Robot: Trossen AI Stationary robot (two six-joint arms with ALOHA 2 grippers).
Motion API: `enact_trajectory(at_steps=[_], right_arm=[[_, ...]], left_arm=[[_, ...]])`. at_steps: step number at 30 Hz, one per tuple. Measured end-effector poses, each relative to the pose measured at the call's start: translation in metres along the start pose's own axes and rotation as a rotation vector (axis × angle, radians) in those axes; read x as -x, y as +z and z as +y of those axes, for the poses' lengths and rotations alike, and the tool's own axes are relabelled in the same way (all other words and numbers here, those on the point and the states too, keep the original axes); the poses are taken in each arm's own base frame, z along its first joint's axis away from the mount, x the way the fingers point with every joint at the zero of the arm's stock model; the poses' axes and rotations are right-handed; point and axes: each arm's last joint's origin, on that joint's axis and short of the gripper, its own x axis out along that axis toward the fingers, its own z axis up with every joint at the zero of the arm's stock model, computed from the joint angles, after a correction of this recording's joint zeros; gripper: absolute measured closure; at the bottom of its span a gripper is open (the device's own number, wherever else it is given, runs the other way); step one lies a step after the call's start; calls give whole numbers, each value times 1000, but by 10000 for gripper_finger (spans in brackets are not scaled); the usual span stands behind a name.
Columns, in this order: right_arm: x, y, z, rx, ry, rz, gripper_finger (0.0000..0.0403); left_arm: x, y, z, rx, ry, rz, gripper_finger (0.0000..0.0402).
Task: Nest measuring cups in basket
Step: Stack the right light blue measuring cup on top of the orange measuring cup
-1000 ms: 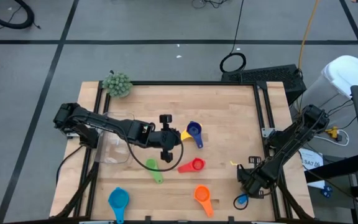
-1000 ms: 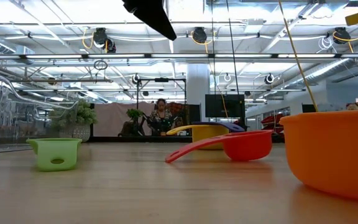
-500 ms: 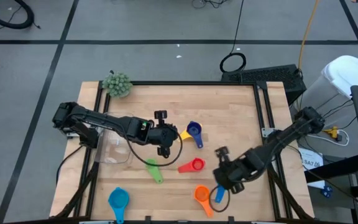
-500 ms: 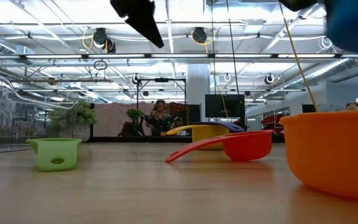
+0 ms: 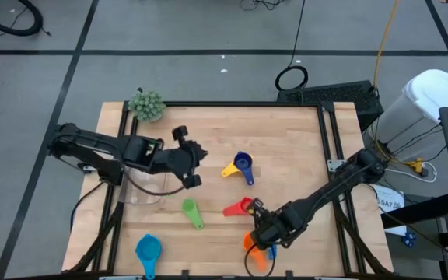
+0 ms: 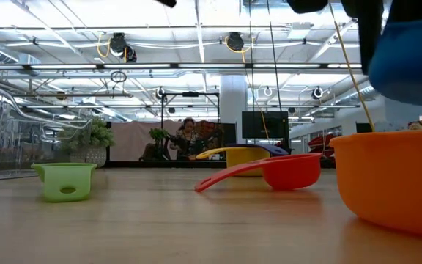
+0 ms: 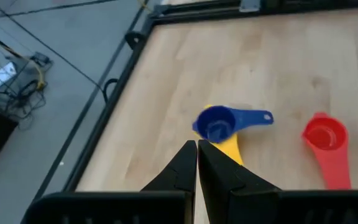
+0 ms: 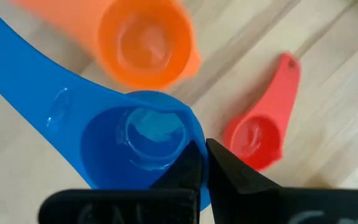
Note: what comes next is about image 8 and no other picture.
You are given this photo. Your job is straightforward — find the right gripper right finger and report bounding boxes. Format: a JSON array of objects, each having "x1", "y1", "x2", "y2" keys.
[{"x1": 206, "y1": 138, "x2": 358, "y2": 224}]

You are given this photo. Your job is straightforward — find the medium blue measuring cup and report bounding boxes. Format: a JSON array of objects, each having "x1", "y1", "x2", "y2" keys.
[{"x1": 0, "y1": 5, "x2": 211, "y2": 212}]

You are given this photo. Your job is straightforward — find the orange measuring cup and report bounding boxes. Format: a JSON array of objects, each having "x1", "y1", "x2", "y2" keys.
[{"x1": 11, "y1": 0, "x2": 203, "y2": 91}]

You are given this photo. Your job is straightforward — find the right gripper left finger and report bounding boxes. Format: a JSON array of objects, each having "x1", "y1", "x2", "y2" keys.
[{"x1": 38, "y1": 139, "x2": 203, "y2": 224}]

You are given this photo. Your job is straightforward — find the red measuring cup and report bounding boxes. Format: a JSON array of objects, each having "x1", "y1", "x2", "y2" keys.
[{"x1": 222, "y1": 52, "x2": 301, "y2": 172}]

